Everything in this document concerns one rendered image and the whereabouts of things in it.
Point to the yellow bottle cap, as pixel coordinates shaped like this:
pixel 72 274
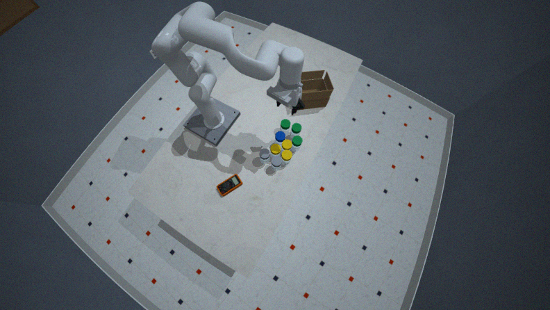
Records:
pixel 286 157
pixel 275 150
pixel 286 145

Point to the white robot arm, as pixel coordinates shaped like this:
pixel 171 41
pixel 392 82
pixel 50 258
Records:
pixel 196 26

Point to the brown cardboard box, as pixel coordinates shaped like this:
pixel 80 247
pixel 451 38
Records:
pixel 316 92

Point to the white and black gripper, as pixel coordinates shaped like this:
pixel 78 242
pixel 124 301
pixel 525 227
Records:
pixel 296 95

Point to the orange digital multimeter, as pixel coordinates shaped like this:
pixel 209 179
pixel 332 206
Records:
pixel 229 185

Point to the green-capped bottle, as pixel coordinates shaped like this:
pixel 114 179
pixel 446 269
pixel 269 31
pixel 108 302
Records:
pixel 296 143
pixel 295 130
pixel 285 126

